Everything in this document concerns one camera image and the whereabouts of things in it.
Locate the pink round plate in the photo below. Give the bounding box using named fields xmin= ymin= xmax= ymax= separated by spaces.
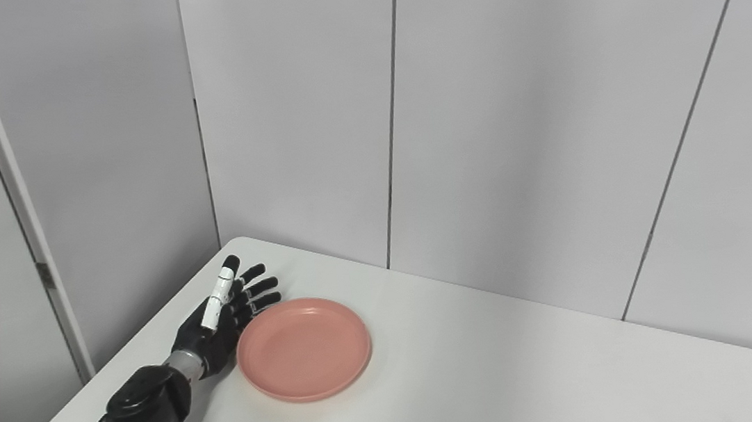
xmin=231 ymin=291 xmax=377 ymax=410

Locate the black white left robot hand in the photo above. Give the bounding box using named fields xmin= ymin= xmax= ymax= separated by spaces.
xmin=162 ymin=250 xmax=290 ymax=382

